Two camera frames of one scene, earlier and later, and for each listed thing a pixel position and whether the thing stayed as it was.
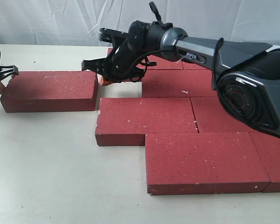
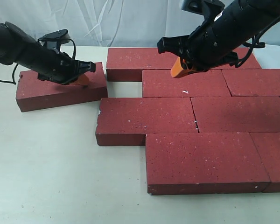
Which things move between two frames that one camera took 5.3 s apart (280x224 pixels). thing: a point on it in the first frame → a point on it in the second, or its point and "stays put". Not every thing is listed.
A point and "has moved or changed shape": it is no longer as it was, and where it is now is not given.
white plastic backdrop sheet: (79, 22) stays put
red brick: (125, 121) stays put
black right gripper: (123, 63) → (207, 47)
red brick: (273, 151) stays put
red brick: (182, 83) stays put
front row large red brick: (201, 163) stays put
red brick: (51, 91) has moved or changed shape
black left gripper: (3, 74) → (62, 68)
